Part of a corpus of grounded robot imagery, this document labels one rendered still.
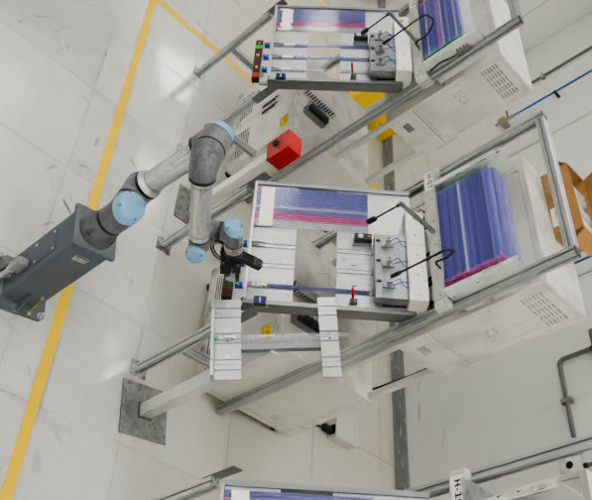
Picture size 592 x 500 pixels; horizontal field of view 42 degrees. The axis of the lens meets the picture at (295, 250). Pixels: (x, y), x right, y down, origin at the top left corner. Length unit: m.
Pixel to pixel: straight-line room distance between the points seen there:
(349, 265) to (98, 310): 1.16
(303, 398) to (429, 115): 1.67
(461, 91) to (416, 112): 0.26
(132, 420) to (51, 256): 0.87
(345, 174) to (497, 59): 1.11
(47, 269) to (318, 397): 1.43
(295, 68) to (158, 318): 1.50
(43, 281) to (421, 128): 2.23
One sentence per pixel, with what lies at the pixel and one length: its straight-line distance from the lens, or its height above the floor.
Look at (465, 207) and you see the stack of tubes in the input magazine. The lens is 3.27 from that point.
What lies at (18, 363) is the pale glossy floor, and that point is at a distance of 3.32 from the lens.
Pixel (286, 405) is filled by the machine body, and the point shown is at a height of 0.27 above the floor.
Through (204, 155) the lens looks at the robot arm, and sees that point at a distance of 2.65.
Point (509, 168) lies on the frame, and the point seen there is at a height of 1.68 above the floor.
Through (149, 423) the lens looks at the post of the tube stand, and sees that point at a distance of 3.59.
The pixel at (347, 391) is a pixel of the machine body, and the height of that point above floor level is 0.60.
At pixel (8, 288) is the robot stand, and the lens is 3.32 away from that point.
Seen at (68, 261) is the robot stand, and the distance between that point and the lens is 3.08.
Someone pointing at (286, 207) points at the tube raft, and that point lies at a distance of 3.50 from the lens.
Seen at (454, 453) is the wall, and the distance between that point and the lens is 4.72.
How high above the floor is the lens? 2.68
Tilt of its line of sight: 33 degrees down
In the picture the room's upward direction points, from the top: 60 degrees clockwise
